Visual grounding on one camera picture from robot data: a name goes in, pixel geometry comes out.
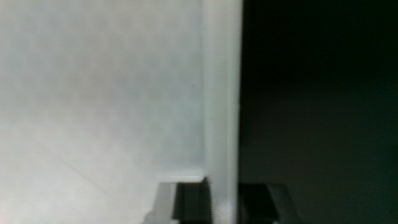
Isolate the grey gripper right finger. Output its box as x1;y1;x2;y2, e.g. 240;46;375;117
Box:
238;183;302;224

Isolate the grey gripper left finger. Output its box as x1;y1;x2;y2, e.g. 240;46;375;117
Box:
172;179;213;224

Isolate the white desk top tray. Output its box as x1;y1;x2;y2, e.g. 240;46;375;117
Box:
0;0;242;224

